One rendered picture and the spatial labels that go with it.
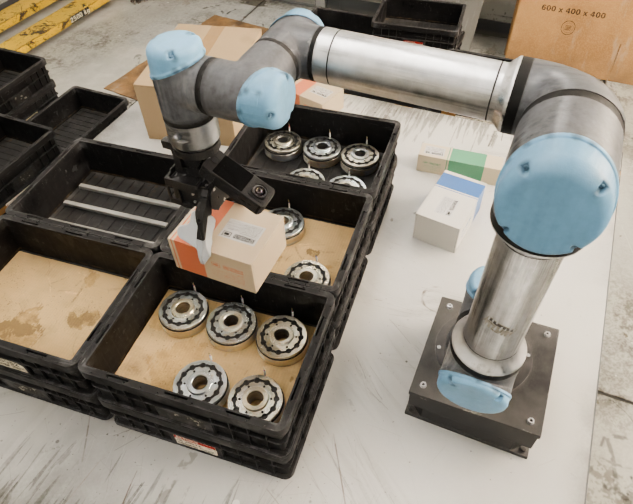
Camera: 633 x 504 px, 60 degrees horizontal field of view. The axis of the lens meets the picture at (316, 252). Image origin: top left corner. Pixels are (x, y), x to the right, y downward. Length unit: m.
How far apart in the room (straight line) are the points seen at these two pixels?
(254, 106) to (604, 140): 0.39
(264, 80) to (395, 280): 0.82
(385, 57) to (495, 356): 0.46
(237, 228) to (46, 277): 0.58
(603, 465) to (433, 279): 0.95
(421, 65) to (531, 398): 0.68
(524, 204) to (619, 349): 1.77
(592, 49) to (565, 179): 3.20
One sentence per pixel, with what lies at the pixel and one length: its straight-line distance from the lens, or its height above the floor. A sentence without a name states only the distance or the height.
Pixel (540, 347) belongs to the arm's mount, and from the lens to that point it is 1.23.
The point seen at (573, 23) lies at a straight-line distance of 3.76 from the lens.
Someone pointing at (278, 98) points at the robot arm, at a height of 1.41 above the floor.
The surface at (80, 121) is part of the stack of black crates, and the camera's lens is 2.74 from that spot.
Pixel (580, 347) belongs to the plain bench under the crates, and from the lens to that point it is 1.40.
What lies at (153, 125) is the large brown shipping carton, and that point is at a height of 0.76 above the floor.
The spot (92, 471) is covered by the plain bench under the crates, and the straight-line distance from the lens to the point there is 1.25.
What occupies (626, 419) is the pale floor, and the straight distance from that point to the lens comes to 2.21.
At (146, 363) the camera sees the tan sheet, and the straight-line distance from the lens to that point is 1.17.
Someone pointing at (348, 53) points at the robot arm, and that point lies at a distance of 0.78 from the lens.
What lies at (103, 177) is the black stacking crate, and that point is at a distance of 1.61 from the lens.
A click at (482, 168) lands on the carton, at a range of 1.68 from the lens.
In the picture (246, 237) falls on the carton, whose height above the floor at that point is 1.12.
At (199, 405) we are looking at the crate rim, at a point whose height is 0.93.
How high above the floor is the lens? 1.79
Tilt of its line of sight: 48 degrees down
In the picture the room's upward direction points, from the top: 2 degrees counter-clockwise
